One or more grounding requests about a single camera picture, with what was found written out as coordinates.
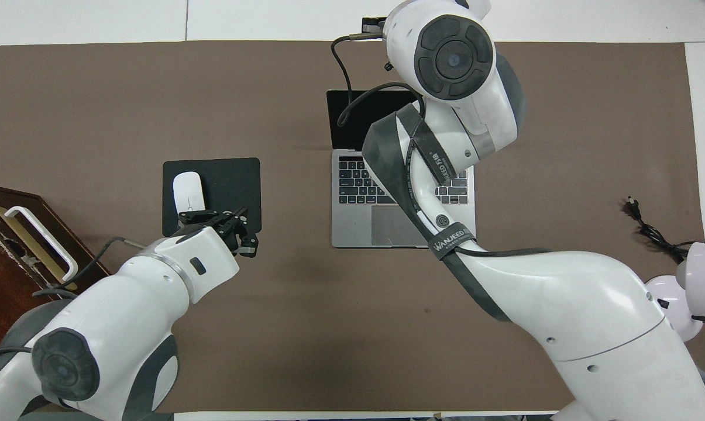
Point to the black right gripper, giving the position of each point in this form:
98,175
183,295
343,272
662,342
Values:
374,26

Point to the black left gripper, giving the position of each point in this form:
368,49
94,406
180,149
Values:
229,225

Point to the silver grey laptop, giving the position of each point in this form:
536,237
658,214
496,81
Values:
352,222

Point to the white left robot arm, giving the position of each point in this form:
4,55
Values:
124,304

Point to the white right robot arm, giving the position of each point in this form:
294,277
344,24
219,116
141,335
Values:
563,304

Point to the black mouse pad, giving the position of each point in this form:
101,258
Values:
229,181

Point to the white computer mouse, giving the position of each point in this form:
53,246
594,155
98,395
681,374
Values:
188,190

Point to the brown table mat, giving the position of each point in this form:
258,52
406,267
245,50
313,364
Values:
270,88

